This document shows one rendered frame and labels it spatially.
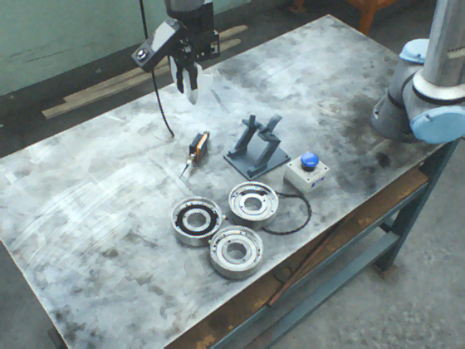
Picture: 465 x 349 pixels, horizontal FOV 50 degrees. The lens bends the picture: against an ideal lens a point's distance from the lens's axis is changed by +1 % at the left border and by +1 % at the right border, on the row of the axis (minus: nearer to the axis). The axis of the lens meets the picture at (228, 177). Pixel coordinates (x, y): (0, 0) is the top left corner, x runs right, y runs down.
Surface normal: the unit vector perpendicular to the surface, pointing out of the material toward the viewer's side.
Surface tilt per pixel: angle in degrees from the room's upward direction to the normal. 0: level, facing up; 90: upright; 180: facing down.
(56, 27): 90
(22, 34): 90
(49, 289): 0
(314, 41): 0
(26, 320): 0
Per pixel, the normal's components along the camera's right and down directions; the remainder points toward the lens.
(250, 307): 0.05, -0.67
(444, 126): -0.02, 0.82
